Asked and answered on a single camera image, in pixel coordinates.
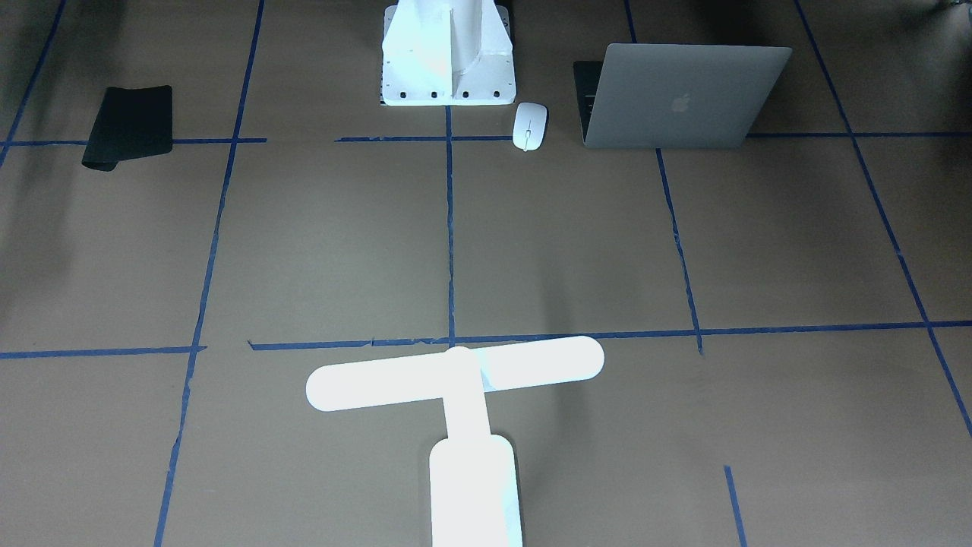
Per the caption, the white computer mouse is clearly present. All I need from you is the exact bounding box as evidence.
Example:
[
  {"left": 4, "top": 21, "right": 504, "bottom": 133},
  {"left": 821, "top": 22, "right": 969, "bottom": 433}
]
[{"left": 511, "top": 103, "right": 548, "bottom": 152}]

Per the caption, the grey laptop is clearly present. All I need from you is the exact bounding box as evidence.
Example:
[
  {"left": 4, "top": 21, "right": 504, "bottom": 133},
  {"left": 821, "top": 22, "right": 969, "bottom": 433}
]
[{"left": 573, "top": 43, "right": 792, "bottom": 149}]

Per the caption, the black mouse pad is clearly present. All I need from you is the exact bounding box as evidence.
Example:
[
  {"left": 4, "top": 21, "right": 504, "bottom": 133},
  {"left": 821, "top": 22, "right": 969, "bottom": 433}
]
[{"left": 82, "top": 84, "right": 174, "bottom": 171}]

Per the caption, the white desk lamp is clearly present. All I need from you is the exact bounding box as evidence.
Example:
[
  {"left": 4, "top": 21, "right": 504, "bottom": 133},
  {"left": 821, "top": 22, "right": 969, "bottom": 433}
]
[{"left": 305, "top": 336, "right": 605, "bottom": 546}]

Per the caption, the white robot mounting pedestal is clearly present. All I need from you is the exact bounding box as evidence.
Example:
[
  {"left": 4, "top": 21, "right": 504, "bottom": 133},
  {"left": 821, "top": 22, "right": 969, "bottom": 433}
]
[{"left": 380, "top": 1, "right": 517, "bottom": 107}]

